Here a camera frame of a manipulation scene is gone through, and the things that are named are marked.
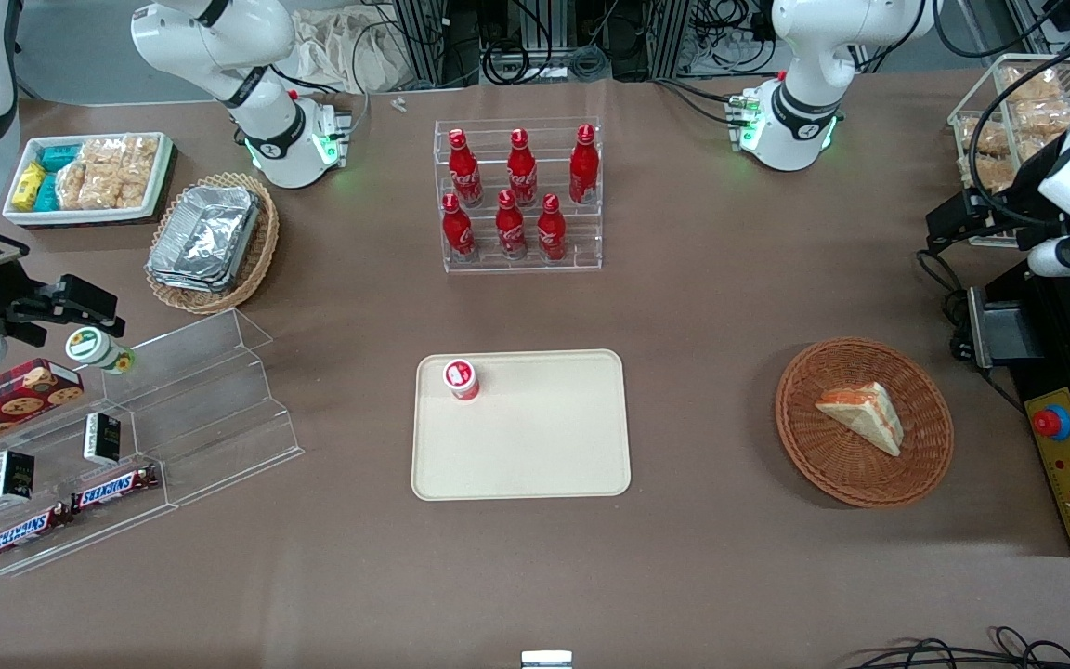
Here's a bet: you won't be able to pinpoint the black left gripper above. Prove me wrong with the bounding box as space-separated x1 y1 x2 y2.
925 138 1070 255

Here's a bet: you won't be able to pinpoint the triangle sandwich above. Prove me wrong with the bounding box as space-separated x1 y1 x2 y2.
815 381 905 458

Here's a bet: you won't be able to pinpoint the white rectangular snack tray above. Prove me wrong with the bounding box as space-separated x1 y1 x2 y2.
3 132 174 228

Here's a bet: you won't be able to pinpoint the aluminium foil tray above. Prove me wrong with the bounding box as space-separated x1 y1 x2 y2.
146 264 246 295

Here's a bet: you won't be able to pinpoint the oval light wicker basket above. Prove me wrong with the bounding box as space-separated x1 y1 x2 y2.
145 172 281 315

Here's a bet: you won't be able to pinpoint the round brown wicker basket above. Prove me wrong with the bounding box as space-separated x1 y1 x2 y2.
775 336 955 509

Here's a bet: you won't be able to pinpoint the cream plastic tray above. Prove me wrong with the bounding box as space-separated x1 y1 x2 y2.
411 349 632 503

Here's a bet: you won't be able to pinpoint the bagged fried snack pack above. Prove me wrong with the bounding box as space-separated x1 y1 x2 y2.
999 67 1063 103
1011 98 1070 137
960 153 1010 192
958 118 1010 155

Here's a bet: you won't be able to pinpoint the green sunflower yogurt cup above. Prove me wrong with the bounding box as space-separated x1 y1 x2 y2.
65 327 137 375

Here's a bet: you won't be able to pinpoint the red tartan cookie box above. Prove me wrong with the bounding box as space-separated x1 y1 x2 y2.
0 358 85 463

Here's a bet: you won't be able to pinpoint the grey metal side plate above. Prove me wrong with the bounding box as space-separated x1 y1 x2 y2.
967 285 1047 370

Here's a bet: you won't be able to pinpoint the rice cracker pack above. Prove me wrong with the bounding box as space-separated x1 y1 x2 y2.
80 138 127 211
56 160 90 211
121 135 161 208

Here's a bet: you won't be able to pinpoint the yellow snack packet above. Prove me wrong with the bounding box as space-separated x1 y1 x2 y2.
12 162 46 211

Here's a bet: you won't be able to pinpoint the small black box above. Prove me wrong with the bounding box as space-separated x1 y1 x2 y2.
84 412 124 466
0 449 35 504

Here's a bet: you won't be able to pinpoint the silver foil packets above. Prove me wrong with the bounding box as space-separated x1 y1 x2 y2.
149 185 263 282

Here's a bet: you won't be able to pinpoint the black appliance yellow panel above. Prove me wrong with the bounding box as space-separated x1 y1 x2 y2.
967 256 1070 558

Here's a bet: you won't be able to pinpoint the Snickers bar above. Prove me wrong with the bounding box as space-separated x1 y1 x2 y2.
71 464 161 515
0 502 73 564

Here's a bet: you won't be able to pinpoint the clear acrylic stepped stand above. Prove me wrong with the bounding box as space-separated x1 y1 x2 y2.
0 308 306 579

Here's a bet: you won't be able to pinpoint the beige cloth bag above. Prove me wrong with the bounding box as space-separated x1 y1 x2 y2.
297 9 408 95

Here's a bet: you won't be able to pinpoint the clear acrylic bottle rack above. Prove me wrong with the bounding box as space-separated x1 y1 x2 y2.
433 116 604 273

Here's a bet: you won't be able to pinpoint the red cola bottle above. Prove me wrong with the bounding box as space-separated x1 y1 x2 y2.
536 193 568 263
507 128 539 207
441 192 477 263
495 190 528 261
568 124 600 205
448 128 484 207

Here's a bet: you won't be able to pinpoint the red yogurt cup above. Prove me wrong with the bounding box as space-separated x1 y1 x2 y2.
443 359 482 401

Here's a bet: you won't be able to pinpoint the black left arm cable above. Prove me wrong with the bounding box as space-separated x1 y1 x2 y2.
966 19 1070 230

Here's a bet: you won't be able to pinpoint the white wire basket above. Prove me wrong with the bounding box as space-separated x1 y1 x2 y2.
947 54 1070 248

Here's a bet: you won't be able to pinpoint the black appliance power cable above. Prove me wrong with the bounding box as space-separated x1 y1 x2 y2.
915 248 1024 415

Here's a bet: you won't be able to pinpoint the black arm base cables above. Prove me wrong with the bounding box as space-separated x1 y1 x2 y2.
654 78 751 127

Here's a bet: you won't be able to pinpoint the aluminium frame profile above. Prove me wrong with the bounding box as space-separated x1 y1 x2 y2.
650 0 690 81
394 0 482 90

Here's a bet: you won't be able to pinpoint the black floor cables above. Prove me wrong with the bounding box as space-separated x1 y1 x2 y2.
855 626 1070 669

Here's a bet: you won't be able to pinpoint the coiled black cable bundle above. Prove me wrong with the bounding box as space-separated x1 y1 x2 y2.
483 41 612 86

